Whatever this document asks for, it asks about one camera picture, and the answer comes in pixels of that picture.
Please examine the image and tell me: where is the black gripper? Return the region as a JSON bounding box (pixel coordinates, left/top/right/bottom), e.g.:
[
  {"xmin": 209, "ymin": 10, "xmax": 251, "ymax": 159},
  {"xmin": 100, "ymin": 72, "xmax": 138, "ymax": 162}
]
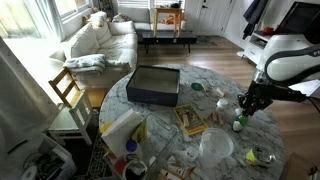
[{"xmin": 238, "ymin": 81, "xmax": 273, "ymax": 116}]

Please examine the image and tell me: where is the green bottle red cap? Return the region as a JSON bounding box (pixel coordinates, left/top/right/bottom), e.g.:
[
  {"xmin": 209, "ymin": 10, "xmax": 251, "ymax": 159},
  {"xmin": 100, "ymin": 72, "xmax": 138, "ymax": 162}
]
[{"xmin": 232, "ymin": 114, "xmax": 249, "ymax": 132}]

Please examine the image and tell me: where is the clear plastic cup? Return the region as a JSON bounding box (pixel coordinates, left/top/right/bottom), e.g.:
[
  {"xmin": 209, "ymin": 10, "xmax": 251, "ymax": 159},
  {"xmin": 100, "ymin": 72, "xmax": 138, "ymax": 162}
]
[{"xmin": 199, "ymin": 128, "xmax": 234, "ymax": 167}]

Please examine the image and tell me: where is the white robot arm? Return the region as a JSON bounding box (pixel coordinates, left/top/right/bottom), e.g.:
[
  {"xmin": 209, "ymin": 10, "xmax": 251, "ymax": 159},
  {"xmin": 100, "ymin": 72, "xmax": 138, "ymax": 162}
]
[{"xmin": 238, "ymin": 34, "xmax": 320, "ymax": 116}]

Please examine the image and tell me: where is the white pill bottle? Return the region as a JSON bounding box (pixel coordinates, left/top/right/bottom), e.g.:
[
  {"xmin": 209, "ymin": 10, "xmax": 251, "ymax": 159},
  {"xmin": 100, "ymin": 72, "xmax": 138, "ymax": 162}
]
[{"xmin": 216, "ymin": 99, "xmax": 228, "ymax": 112}]

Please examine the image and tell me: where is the small white measuring cup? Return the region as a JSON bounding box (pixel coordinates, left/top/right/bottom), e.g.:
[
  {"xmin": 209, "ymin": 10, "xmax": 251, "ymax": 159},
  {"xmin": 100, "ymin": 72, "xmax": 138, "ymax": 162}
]
[{"xmin": 184, "ymin": 146, "xmax": 198, "ymax": 162}]

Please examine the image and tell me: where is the wooden blocks pile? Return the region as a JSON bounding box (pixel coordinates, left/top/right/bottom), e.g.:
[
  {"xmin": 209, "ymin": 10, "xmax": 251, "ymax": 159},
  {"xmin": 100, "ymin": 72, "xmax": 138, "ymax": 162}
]
[{"xmin": 209, "ymin": 112, "xmax": 224, "ymax": 126}]

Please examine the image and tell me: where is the wooden block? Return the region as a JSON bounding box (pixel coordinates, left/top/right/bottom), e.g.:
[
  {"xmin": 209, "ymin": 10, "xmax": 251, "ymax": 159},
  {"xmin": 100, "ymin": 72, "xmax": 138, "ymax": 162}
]
[{"xmin": 216, "ymin": 88, "xmax": 225, "ymax": 97}]

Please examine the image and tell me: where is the metal bowl green rim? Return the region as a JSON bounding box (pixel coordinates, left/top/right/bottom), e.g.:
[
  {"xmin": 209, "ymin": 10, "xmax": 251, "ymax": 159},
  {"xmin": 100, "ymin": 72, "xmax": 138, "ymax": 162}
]
[{"xmin": 245, "ymin": 146, "xmax": 276, "ymax": 168}]

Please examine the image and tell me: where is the yellow picture book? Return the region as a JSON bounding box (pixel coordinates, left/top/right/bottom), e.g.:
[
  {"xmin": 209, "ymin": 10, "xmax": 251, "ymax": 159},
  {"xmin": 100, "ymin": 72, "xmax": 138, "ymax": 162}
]
[{"xmin": 173, "ymin": 104, "xmax": 208, "ymax": 135}]

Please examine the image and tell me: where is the green round lid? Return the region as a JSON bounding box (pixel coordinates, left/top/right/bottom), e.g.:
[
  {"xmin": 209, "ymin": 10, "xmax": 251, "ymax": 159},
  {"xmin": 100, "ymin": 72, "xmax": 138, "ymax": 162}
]
[{"xmin": 191, "ymin": 83, "xmax": 203, "ymax": 91}]

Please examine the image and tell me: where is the white tv cabinet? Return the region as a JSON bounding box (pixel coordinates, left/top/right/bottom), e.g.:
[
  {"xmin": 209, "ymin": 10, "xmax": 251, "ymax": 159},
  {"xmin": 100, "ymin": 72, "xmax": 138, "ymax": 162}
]
[{"xmin": 237, "ymin": 31, "xmax": 271, "ymax": 64}]

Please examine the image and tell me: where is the dark blue open box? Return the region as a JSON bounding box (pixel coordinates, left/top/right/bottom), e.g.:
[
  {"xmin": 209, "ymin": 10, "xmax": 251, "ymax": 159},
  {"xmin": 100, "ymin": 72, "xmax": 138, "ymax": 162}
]
[{"xmin": 126, "ymin": 65, "xmax": 180, "ymax": 107}]

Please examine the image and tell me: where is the black television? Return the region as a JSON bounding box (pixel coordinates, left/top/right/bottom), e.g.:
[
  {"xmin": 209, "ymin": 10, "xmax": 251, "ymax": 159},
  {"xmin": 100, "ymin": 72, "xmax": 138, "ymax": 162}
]
[{"xmin": 276, "ymin": 1, "xmax": 320, "ymax": 44}]

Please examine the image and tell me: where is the wooden stool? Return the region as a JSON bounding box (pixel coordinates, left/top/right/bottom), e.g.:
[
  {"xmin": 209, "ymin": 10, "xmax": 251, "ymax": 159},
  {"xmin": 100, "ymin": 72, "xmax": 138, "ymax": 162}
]
[{"xmin": 153, "ymin": 7, "xmax": 183, "ymax": 37}]

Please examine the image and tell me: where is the blue lid white jar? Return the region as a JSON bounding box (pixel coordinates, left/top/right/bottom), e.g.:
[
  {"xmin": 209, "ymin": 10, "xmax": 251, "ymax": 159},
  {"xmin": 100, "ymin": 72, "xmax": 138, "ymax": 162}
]
[{"xmin": 125, "ymin": 140, "xmax": 143, "ymax": 162}]

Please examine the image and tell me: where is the black coffee table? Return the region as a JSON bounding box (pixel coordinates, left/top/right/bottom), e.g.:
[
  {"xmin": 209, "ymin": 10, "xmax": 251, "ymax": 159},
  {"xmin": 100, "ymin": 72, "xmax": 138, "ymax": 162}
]
[{"xmin": 142, "ymin": 31, "xmax": 197, "ymax": 52}]

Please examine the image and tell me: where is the white paper bag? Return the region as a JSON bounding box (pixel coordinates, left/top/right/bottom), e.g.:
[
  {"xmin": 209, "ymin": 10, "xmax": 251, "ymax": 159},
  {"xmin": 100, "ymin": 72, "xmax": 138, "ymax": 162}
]
[{"xmin": 101, "ymin": 109, "xmax": 143, "ymax": 158}]

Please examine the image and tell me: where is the cream sofa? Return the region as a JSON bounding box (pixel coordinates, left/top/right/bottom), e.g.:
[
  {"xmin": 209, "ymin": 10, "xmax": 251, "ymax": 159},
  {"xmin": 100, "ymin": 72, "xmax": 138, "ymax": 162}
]
[{"xmin": 50, "ymin": 7, "xmax": 153, "ymax": 89}]

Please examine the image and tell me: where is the grey folded blanket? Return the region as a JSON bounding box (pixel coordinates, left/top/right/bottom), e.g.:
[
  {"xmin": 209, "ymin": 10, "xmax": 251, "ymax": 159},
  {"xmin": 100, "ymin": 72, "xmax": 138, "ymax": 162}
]
[{"xmin": 63, "ymin": 54, "xmax": 106, "ymax": 74}]

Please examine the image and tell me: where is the white small chair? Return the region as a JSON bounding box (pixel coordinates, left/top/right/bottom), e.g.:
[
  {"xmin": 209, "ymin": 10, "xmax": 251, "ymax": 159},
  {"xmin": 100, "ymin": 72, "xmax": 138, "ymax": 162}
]
[{"xmin": 48, "ymin": 91, "xmax": 94, "ymax": 146}]

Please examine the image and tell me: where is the wooden chair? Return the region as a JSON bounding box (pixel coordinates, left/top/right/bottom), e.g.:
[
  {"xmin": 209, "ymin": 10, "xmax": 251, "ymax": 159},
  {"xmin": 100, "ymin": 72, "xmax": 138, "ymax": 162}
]
[{"xmin": 48, "ymin": 68, "xmax": 106, "ymax": 109}]

